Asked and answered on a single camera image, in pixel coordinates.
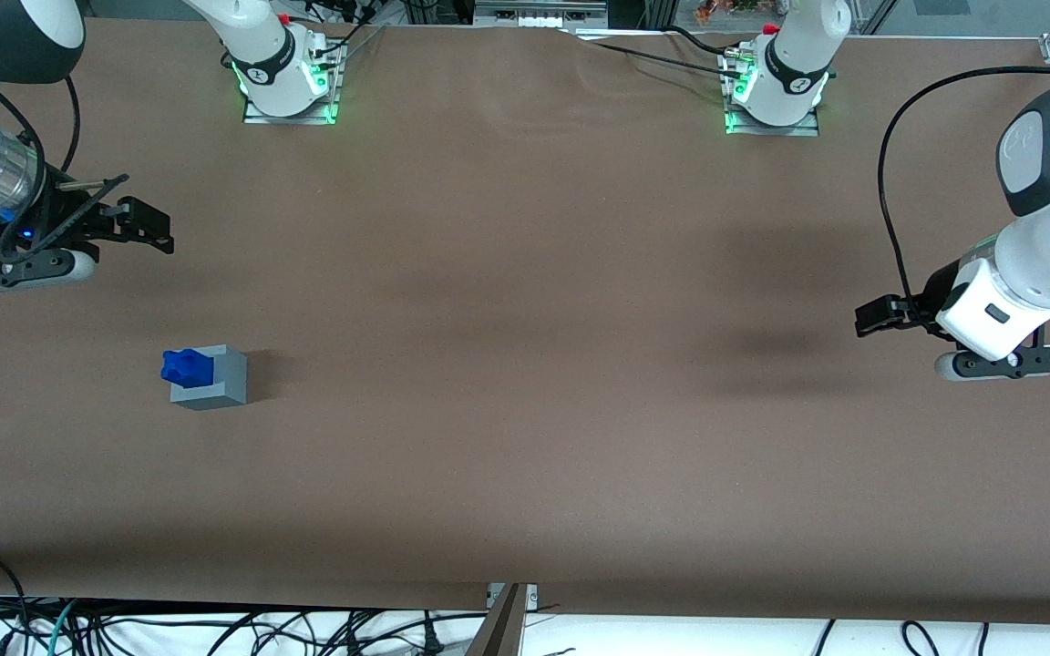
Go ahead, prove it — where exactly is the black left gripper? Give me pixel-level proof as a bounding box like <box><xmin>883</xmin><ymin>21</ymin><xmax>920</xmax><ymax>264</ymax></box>
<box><xmin>855</xmin><ymin>258</ymin><xmax>982</xmax><ymax>342</ymax></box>

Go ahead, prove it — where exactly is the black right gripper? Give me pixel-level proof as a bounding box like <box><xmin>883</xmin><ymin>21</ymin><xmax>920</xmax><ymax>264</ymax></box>
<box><xmin>0</xmin><ymin>164</ymin><xmax>176</xmax><ymax>267</ymax></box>

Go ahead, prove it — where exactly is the blue plastic part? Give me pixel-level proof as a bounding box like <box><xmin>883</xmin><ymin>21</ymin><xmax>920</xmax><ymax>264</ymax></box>
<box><xmin>160</xmin><ymin>348</ymin><xmax>217</xmax><ymax>389</ymax></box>

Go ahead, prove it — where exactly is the gray square base block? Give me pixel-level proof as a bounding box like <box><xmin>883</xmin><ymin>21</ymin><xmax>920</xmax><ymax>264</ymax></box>
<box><xmin>169</xmin><ymin>343</ymin><xmax>249</xmax><ymax>412</ymax></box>

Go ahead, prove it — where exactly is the silver background device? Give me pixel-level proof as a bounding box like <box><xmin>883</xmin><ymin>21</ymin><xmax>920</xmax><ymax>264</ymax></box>
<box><xmin>474</xmin><ymin>0</ymin><xmax>609</xmax><ymax>29</ymax></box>

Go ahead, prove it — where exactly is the grey table support beam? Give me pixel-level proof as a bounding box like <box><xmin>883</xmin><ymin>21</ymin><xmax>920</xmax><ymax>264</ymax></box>
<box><xmin>465</xmin><ymin>583</ymin><xmax>528</xmax><ymax>656</ymax></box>

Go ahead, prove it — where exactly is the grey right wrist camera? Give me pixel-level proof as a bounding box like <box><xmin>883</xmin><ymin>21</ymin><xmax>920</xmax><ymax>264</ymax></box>
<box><xmin>0</xmin><ymin>247</ymin><xmax>98</xmax><ymax>295</ymax></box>

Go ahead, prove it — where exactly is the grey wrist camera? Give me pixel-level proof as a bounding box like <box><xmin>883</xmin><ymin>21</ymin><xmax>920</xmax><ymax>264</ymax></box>
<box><xmin>0</xmin><ymin>247</ymin><xmax>98</xmax><ymax>295</ymax></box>
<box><xmin>934</xmin><ymin>343</ymin><xmax>1050</xmax><ymax>383</ymax></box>

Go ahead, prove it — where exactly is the left arm black wrist cable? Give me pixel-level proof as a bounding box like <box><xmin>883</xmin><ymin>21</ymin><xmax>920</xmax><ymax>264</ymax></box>
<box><xmin>878</xmin><ymin>65</ymin><xmax>1050</xmax><ymax>325</ymax></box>

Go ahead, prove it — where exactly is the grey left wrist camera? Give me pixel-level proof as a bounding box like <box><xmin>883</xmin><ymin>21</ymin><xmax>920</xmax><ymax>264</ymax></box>
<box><xmin>934</xmin><ymin>343</ymin><xmax>1050</xmax><ymax>383</ymax></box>

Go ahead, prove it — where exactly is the black base power cable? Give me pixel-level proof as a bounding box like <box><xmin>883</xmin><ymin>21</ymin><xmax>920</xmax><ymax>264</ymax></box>
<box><xmin>320</xmin><ymin>16</ymin><xmax>389</xmax><ymax>56</ymax></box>

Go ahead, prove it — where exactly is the short black tabletop cable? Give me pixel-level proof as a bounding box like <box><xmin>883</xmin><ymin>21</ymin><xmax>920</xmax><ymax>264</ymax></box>
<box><xmin>666</xmin><ymin>25</ymin><xmax>731</xmax><ymax>57</ymax></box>

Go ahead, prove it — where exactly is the long black tabletop cable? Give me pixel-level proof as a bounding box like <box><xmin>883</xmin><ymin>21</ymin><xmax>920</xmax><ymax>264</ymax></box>
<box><xmin>580</xmin><ymin>38</ymin><xmax>746</xmax><ymax>77</ymax></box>

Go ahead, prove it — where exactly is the teal floor cable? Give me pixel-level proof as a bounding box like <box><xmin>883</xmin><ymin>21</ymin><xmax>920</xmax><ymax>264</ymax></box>
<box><xmin>46</xmin><ymin>599</ymin><xmax>81</xmax><ymax>656</ymax></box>

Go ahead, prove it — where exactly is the metal table edge bracket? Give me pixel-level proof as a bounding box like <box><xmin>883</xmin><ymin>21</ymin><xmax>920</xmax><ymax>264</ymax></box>
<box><xmin>486</xmin><ymin>582</ymin><xmax>540</xmax><ymax>613</ymax></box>

